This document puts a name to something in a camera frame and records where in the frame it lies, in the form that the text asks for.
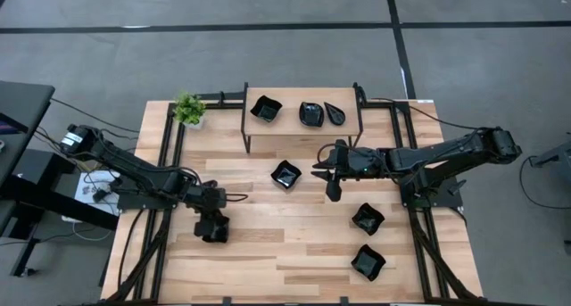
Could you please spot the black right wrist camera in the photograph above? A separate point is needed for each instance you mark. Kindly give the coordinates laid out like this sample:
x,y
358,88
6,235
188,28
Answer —
x,y
333,191

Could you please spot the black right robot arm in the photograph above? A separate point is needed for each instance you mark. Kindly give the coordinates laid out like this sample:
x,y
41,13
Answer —
x,y
446,156

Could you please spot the black side desk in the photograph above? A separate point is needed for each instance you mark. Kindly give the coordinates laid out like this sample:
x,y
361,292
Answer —
x,y
22,101

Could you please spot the grey equipment stand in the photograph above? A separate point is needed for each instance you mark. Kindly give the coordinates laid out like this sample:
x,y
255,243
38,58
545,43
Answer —
x,y
555,154

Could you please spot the wooden-top table with black frame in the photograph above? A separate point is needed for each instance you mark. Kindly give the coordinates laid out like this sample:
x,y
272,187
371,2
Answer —
x,y
290,127

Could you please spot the black round mini bowl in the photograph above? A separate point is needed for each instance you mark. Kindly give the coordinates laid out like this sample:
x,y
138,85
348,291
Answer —
x,y
286,174

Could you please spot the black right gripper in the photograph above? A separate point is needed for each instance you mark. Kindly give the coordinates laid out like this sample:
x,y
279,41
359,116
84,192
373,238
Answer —
x,y
354,163

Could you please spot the white paper sheet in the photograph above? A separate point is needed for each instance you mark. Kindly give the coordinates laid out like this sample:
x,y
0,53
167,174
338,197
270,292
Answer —
x,y
89,187

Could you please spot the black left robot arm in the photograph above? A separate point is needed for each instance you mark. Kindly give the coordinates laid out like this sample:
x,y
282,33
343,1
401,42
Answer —
x,y
129,167

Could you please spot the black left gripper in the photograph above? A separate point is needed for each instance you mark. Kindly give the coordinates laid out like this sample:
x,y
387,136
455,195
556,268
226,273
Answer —
x,y
207,198

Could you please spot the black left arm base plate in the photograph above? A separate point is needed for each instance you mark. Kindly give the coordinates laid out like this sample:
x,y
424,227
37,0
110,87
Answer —
x,y
134,203

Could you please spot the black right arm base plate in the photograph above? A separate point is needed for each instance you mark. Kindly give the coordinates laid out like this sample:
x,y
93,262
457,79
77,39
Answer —
x,y
446,199

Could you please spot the green plant in white pot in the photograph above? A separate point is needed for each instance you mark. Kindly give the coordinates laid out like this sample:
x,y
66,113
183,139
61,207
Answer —
x,y
189,109

